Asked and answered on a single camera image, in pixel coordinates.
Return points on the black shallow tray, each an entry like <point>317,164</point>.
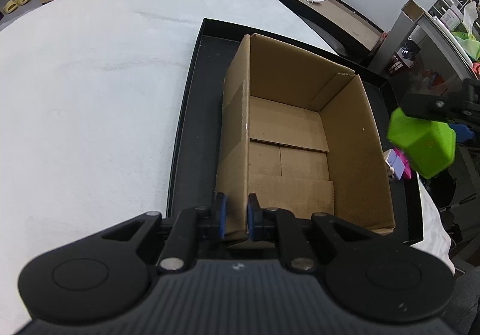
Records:
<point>196,152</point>

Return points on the brown cardboard box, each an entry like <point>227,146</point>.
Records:
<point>299,133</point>

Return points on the brown side tray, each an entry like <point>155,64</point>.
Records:
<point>350,34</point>

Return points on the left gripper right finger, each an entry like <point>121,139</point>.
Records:
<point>254,217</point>

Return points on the small drawer organizer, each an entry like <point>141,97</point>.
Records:
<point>440,7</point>

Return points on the grey white desk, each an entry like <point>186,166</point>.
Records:
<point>413,16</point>

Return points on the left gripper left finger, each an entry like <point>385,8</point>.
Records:
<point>219,209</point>

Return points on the green tin box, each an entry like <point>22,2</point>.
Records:
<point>429,146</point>

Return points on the purple figurine toy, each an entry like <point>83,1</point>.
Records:
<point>397,165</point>

